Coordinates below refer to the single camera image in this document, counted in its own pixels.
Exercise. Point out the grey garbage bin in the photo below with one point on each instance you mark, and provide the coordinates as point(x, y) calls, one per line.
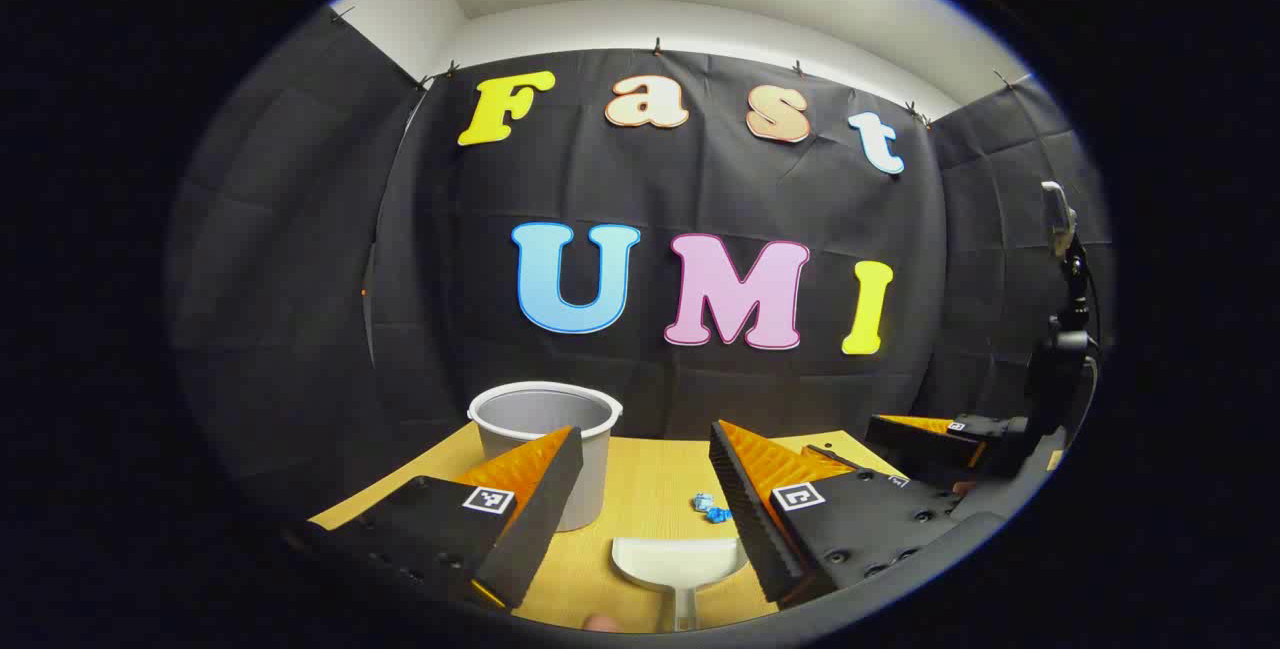
point(540, 409)

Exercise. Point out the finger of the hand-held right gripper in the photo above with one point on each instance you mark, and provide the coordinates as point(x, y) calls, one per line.
point(920, 439)
point(830, 457)

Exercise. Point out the dark blue paper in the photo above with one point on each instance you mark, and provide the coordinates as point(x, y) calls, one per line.
point(718, 515)

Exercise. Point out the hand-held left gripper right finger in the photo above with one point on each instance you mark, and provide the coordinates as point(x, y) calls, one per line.
point(745, 514)

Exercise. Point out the light blue paper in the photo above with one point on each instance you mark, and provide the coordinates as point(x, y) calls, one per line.
point(702, 502)

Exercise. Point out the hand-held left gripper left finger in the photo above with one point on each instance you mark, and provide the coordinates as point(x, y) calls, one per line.
point(535, 519)

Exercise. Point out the grey dustpan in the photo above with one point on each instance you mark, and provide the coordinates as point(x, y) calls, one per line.
point(680, 564)

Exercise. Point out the wooden desktop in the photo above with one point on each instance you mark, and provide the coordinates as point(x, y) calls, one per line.
point(650, 489)

